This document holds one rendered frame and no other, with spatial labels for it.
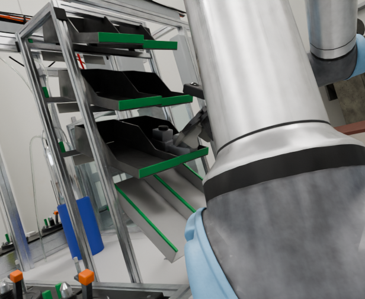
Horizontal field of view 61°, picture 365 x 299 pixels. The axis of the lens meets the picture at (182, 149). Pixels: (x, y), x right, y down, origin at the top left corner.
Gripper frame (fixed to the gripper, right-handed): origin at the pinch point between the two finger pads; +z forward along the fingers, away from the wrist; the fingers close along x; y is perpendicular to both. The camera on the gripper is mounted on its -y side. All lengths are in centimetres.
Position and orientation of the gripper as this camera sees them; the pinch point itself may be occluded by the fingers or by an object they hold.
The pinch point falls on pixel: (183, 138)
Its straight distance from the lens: 88.9
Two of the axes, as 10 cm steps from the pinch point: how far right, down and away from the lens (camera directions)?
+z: -5.6, 6.1, 5.6
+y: 6.3, 7.5, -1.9
